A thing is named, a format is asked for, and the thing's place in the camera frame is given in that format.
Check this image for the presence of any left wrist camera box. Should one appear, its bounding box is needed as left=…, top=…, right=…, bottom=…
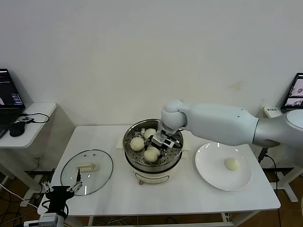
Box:
left=23, top=212, right=59, bottom=227

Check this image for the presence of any cream electric cooker base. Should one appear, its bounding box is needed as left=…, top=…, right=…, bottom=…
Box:
left=125, top=151, right=187, bottom=186

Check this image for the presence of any white floor cable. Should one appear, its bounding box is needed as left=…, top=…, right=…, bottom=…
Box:
left=0, top=183, right=38, bottom=210

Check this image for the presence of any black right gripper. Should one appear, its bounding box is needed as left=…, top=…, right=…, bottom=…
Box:
left=141, top=129, right=183, bottom=159

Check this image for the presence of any glass lid with cream handle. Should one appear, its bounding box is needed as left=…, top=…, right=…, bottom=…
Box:
left=60, top=149, right=114, bottom=196

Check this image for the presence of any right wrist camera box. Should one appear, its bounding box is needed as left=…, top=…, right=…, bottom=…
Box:
left=151, top=134, right=177, bottom=148

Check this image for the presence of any white steamed baozi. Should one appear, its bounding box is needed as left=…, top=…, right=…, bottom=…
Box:
left=143, top=128, right=157, bottom=140
left=143, top=146, right=161, bottom=163
left=130, top=137, right=145, bottom=152
left=224, top=157, right=241, bottom=172

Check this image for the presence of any white side table with label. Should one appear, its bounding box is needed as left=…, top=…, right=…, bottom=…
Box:
left=262, top=106, right=303, bottom=203

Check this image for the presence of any black laptop with dark screen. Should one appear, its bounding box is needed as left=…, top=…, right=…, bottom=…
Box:
left=0, top=69, right=27, bottom=140

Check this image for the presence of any white round plate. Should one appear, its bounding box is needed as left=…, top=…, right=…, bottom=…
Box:
left=195, top=141, right=252, bottom=191

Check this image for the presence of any white side table with mouse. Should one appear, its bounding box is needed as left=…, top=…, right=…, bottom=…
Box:
left=0, top=102, right=58, bottom=197

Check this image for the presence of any steel steamer basket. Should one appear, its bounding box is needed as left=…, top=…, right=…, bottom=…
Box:
left=116, top=119, right=191, bottom=167

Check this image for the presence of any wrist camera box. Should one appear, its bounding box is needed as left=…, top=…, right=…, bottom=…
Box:
left=23, top=212, right=59, bottom=227
left=151, top=134, right=177, bottom=148

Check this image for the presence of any grey laptop with image windows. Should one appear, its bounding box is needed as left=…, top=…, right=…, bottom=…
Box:
left=280, top=72, right=303, bottom=111

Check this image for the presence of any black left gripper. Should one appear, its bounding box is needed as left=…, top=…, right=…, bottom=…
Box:
left=41, top=168, right=83, bottom=213

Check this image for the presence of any thin black looped cable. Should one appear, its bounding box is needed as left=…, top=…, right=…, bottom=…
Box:
left=18, top=112, right=50, bottom=125

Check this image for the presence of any black computer mouse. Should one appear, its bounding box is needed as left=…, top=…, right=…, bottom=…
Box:
left=9, top=122, right=26, bottom=138

